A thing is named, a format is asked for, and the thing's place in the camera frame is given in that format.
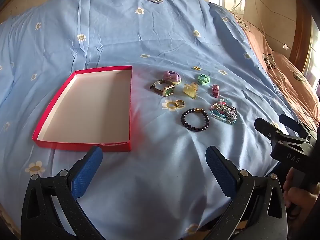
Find black bead bracelet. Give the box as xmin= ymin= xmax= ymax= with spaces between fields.
xmin=181 ymin=108 xmax=209 ymax=133

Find teal bead bracelet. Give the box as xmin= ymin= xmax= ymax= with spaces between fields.
xmin=209 ymin=109 xmax=237 ymax=125

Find purple bow hair tie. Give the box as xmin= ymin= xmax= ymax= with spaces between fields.
xmin=163 ymin=70 xmax=182 ymax=85

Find wooden cabinet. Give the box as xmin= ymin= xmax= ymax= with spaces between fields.
xmin=289 ymin=0 xmax=320 ymax=80

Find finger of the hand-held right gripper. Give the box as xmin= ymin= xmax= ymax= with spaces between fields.
xmin=254 ymin=117 xmax=284 ymax=143
xmin=279 ymin=113 xmax=313 ymax=139

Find red shallow cardboard box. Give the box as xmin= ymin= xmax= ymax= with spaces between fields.
xmin=32 ymin=65 xmax=133 ymax=152

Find orange printed blanket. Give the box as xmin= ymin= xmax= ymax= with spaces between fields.
xmin=231 ymin=11 xmax=320 ymax=137

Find yellow hair claw clip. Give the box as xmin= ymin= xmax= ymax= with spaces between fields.
xmin=183 ymin=82 xmax=200 ymax=100

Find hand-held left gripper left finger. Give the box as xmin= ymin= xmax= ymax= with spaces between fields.
xmin=21 ymin=146 xmax=103 ymax=240

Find gold watch with green face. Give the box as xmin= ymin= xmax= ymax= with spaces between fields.
xmin=149 ymin=79 xmax=175 ymax=97

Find person's right hand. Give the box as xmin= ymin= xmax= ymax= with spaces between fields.
xmin=283 ymin=167 xmax=320 ymax=221

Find green knotted hair tie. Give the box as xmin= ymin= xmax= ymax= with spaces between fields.
xmin=198 ymin=74 xmax=211 ymax=86

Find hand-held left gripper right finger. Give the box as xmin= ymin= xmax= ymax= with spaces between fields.
xmin=205 ymin=146 xmax=288 ymax=240

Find blue floral bedsheet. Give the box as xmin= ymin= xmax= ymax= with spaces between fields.
xmin=0 ymin=0 xmax=310 ymax=240

